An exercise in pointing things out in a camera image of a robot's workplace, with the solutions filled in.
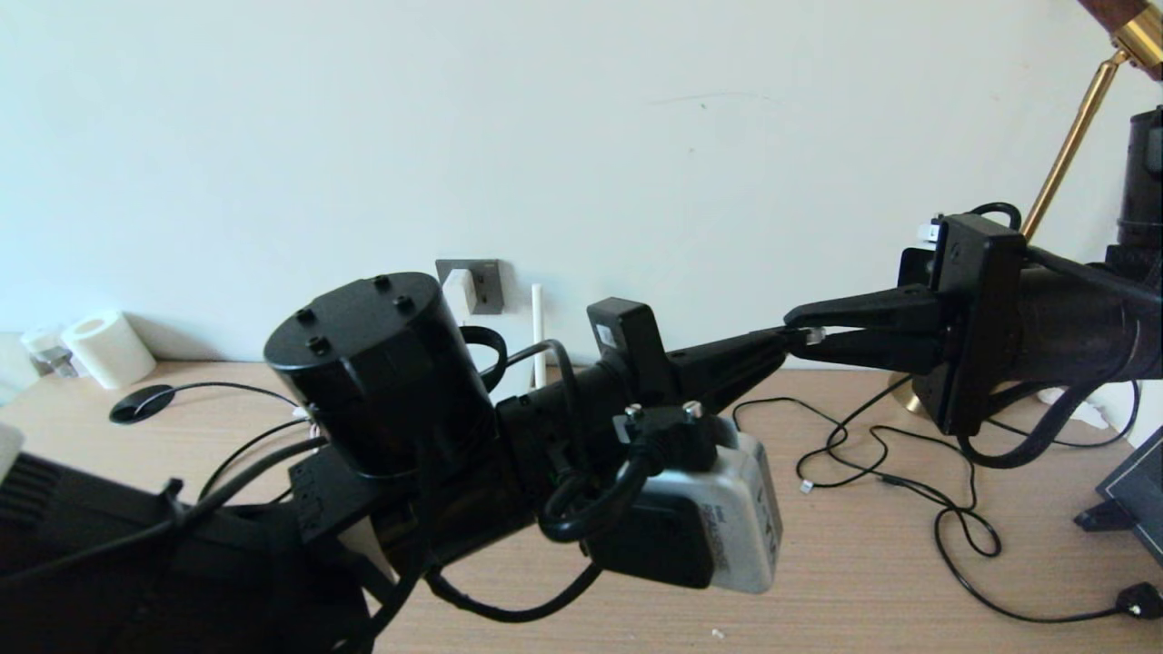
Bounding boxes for black clip stand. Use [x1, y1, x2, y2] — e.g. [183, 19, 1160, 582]
[1070, 500, 1137, 532]

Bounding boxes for white power adapter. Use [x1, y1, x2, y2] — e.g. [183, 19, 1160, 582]
[442, 269, 480, 314]

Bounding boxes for brass desk lamp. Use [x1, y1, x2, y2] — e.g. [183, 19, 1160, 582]
[889, 0, 1163, 417]

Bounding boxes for black charging pad cable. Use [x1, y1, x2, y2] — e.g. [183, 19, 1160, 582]
[136, 381, 314, 500]

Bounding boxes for grey wall socket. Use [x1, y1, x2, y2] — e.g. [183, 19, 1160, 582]
[435, 260, 502, 316]

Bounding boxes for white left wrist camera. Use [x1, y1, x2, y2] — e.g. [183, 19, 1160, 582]
[581, 427, 784, 596]

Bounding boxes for small clear jar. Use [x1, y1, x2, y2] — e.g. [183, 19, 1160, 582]
[20, 327, 75, 378]

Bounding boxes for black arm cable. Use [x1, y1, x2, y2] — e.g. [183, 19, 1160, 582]
[0, 325, 719, 654]
[956, 202, 1163, 470]

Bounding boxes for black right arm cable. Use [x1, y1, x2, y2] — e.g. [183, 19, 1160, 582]
[956, 202, 1163, 470]

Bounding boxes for white router with antennas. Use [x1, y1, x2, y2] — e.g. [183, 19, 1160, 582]
[530, 284, 548, 391]

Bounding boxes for white paper roll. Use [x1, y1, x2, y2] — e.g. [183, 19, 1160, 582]
[62, 311, 157, 390]

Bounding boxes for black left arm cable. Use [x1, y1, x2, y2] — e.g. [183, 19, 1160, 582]
[0, 325, 719, 654]

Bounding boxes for black lamp power cable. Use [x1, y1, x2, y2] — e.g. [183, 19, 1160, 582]
[822, 372, 1163, 623]

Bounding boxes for crumpled white tissue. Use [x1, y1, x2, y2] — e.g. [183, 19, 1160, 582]
[1040, 389, 1108, 430]

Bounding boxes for black round charging pad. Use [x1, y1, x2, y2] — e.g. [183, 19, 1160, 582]
[109, 384, 178, 425]

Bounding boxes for black USB cable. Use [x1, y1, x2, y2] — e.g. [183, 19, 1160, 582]
[731, 398, 978, 511]

